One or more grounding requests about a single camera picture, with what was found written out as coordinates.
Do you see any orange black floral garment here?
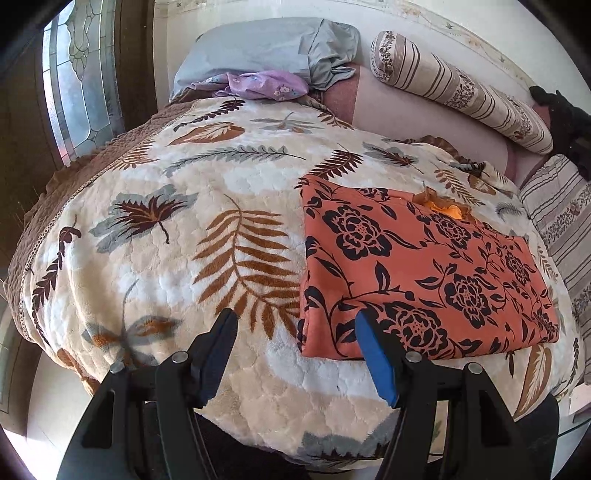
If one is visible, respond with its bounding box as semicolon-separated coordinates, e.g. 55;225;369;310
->
297;176;559;360

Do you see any black clothing pile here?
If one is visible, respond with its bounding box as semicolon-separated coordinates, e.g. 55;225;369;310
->
529;86;590;181

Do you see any cream leaf pattern blanket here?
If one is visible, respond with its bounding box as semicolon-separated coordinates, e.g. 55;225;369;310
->
7;97;585;471

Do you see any striped flat pillow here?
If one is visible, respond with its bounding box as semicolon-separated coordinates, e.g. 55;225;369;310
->
519;154;591;383

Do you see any pink bed sheet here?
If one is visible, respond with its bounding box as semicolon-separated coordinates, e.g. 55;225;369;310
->
320;65;547;186

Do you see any wooden stained glass door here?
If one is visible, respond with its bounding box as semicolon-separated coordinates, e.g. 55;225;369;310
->
1;0;157;266

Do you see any purple floral cloth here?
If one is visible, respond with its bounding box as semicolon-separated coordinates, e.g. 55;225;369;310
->
188;70;308;102

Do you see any striped bolster pillow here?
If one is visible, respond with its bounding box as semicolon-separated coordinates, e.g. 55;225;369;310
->
370;30;553;155

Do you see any grey pillow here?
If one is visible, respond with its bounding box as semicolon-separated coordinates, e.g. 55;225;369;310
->
170;17;361;99

